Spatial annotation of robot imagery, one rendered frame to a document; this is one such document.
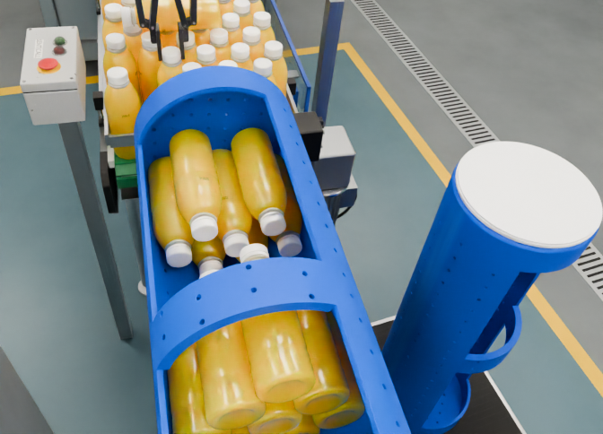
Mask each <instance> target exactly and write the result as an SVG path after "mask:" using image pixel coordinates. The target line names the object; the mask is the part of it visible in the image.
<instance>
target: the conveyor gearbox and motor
mask: <svg viewBox="0 0 603 434"><path fill-rule="evenodd" d="M323 130H325V134H324V135H323V138H322V145H323V147H322V148H321V150H320V156H319V161H312V162H311V165H312V167H313V170H314V172H315V175H316V178H317V180H318V182H319V187H320V189H321V192H322V195H323V196H324V199H325V202H326V204H327V207H328V211H329V213H330V216H331V219H332V221H333V223H334V226H335V225H336V219H338V218H339V217H341V216H343V215H344V214H345V213H347V212H348V211H349V210H350V209H351V207H352V206H354V202H355V201H356V198H357V189H358V187H357V185H356V183H355V181H354V177H353V175H352V169H353V165H354V157H355V155H356V152H355V151H354V148H353V146H352V144H351V142H350V140H349V138H348V136H347V133H346V129H344V127H343V126H327V127H324V128H323ZM344 207H347V208H346V209H345V210H344V211H343V212H342V213H340V214H338V211H339V208H344Z"/></svg>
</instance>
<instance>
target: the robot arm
mask: <svg viewBox="0 0 603 434"><path fill-rule="evenodd" d="M174 1H175V4H176V7H177V10H178V14H179V19H180V22H178V32H179V50H180V54H181V60H184V59H185V50H184V42H188V41H189V37H188V27H189V26H191V25H193V26H195V25H197V0H189V17H187V18H186V15H185V12H184V8H183V4H182V2H181V0H174ZM158 3H159V0H151V3H150V13H149V20H148V19H145V17H144V8H143V3H142V0H135V6H136V10H137V15H138V20H139V25H140V27H141V28H147V29H149V31H150V38H151V42H152V44H157V52H158V58H159V61H162V45H161V35H160V28H159V23H158V22H157V23H156V21H157V12H158Z"/></svg>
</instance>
